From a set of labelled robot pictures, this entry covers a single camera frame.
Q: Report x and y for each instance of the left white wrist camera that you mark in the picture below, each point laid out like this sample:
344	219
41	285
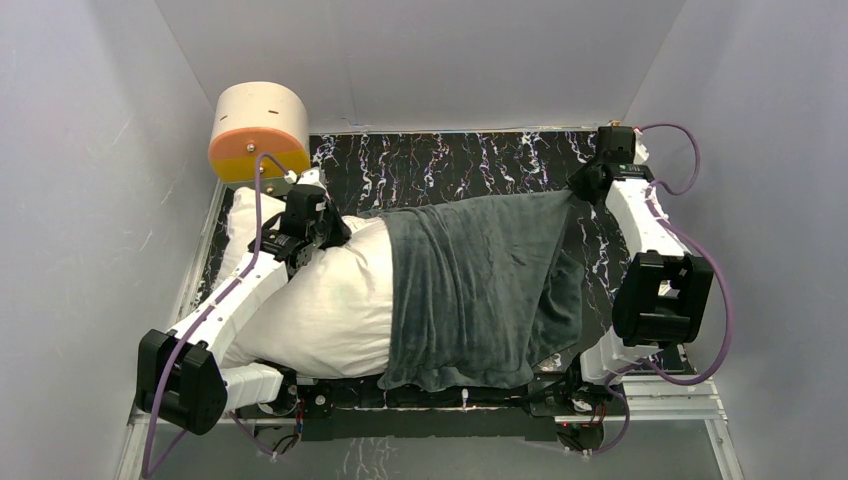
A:
314	176

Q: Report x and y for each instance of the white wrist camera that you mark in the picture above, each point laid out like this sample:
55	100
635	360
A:
641	153
314	176

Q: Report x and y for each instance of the cream and orange cylindrical container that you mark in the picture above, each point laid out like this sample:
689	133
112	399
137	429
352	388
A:
258	117

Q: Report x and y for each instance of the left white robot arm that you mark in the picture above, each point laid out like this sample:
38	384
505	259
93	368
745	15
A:
180	377

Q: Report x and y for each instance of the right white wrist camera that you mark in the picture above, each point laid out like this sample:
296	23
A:
641	153

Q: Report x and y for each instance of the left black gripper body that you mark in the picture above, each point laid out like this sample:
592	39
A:
328	225

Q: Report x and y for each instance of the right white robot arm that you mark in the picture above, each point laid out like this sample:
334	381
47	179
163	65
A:
662	297

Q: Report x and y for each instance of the zebra and grey pillowcase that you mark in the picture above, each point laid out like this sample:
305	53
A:
482	290

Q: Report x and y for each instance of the white pillow insert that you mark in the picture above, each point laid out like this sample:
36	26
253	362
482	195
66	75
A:
333	319

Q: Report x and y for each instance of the black front mounting rail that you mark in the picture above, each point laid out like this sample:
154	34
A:
359	408

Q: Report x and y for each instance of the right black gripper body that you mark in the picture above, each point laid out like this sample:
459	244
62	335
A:
581	180

